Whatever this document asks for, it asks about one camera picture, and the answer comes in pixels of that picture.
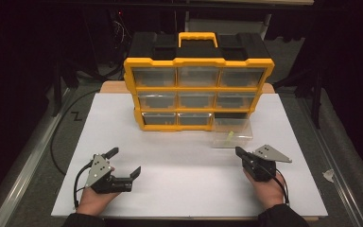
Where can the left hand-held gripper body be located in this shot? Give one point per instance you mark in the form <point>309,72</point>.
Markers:
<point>99,170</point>

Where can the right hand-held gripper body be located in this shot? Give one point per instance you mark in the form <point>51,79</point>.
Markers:
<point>261,167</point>

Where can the light green plastic stick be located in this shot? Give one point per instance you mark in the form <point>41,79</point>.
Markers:
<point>230,136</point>

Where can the clear plastic drawer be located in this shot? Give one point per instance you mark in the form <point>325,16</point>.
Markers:
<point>239,126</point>

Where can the yellow black drawer organizer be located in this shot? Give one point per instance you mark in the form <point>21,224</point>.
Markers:
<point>198,61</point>

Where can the person's right hand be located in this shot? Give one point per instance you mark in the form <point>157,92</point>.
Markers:
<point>269,194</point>

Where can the person's left hand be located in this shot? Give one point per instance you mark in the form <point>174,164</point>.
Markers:
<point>93,203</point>

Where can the crumpled white paper scrap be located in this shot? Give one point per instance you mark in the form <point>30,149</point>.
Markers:
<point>329,175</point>

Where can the grid of clear drawers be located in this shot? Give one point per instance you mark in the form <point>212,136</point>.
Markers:
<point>157,101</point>

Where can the black metal stand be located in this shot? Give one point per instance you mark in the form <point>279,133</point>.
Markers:
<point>56,91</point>
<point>317,101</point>

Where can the aluminium rail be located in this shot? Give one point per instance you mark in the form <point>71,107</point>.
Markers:
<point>22,170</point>
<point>337,170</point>

